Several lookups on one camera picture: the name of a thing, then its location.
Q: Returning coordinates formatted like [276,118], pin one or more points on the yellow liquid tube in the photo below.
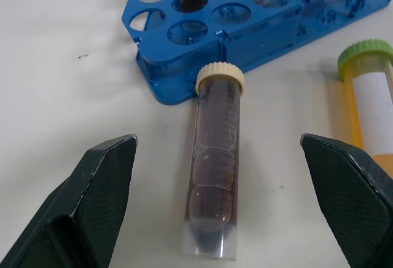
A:
[373,96]

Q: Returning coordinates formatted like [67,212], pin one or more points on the blue plastic tube rack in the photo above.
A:
[245,31]

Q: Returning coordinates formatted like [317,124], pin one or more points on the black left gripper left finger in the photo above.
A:
[92,206]

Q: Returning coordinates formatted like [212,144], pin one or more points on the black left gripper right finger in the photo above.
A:
[347,200]

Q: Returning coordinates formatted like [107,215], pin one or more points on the brown liquid tube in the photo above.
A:
[213,154]

